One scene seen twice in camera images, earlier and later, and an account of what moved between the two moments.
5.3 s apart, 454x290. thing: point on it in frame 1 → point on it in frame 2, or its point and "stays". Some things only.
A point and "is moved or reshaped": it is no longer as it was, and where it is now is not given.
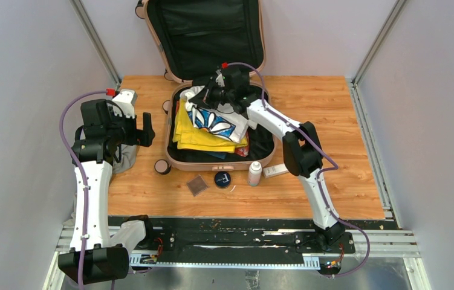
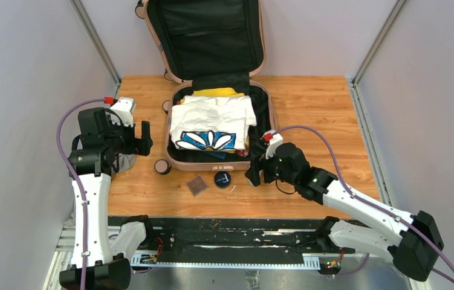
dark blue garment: [218, 154] stays
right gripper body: [219, 95] → [272, 170]
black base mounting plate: [242, 237] stays
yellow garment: [188, 136] is moved or reshaped
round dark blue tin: [222, 179] stays
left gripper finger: [145, 136] → [144, 144]
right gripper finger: [202, 98] → [253, 173]
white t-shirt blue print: [222, 119] stays
